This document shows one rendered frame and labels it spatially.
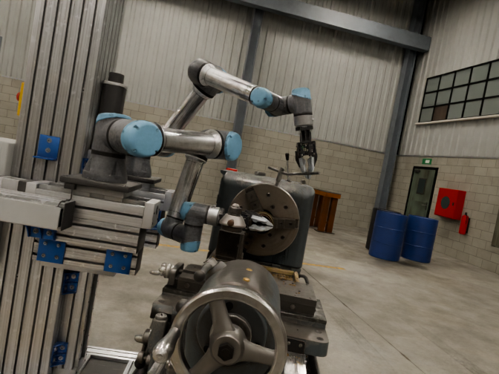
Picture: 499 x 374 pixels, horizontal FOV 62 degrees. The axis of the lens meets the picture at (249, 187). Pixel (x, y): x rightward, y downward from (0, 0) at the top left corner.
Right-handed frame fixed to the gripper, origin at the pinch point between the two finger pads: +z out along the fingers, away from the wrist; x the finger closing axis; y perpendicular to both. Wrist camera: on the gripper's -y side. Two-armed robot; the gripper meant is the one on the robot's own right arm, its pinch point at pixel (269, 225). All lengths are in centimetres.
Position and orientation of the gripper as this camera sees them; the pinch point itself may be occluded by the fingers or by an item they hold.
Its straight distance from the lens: 164.3
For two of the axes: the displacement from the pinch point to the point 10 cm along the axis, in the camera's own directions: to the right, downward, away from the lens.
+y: -0.9, 0.4, -10.0
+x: 1.8, -9.8, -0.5
